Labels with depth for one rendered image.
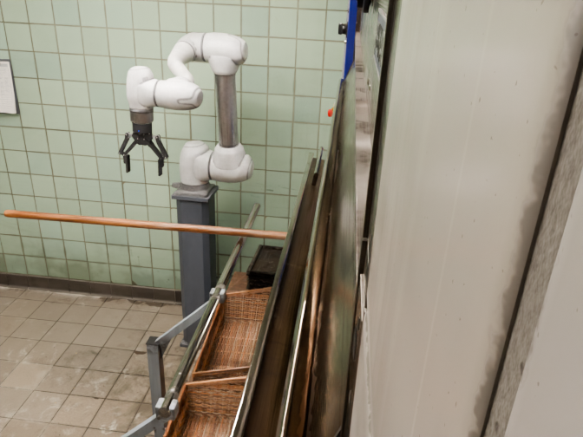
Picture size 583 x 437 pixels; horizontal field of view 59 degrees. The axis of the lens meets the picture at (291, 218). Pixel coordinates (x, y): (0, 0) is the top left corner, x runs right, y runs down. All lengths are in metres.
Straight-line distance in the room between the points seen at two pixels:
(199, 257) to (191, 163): 0.55
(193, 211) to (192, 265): 0.34
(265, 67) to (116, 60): 0.86
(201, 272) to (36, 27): 1.69
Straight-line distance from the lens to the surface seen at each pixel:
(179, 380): 1.33
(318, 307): 0.59
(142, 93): 2.07
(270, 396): 0.94
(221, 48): 2.49
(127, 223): 2.06
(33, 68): 3.51
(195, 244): 2.92
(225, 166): 2.69
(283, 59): 2.99
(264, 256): 2.60
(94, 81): 3.34
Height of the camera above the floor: 2.05
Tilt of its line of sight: 24 degrees down
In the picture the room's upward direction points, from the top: 3 degrees clockwise
